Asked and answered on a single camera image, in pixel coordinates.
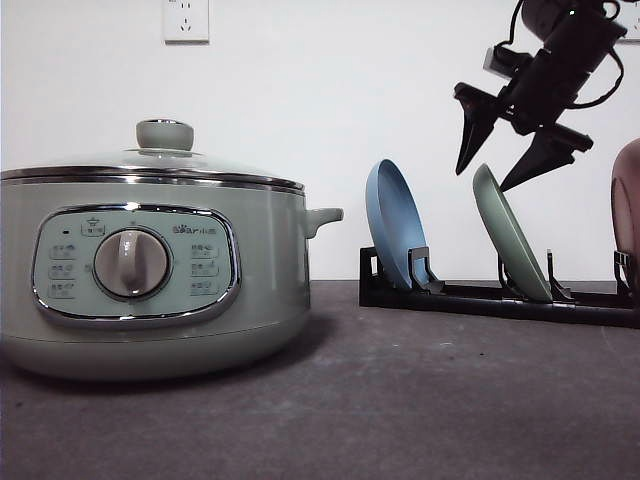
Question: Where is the white wall socket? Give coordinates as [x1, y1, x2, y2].
[164, 0, 210, 46]
[616, 0, 640, 44]

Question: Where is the pink plate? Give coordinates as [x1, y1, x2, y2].
[610, 138, 640, 282]

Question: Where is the white wall socket right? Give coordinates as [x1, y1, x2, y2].
[616, 0, 640, 44]

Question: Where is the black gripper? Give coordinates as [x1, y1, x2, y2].
[454, 11, 626, 192]

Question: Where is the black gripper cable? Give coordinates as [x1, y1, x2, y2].
[495, 0, 625, 108]

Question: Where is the blue plate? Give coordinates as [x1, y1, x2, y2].
[365, 159, 428, 288]

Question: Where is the glass steamer lid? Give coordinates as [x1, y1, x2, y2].
[0, 119, 306, 192]

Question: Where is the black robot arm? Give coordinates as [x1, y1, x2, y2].
[454, 0, 628, 193]

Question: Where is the green plate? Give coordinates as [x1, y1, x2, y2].
[473, 164, 553, 303]

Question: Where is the white wall socket left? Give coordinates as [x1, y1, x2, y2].
[164, 0, 210, 46]

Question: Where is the black plate rack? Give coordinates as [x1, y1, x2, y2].
[359, 247, 640, 329]

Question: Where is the green electric steamer pot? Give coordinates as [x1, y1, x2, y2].
[0, 179, 343, 380]

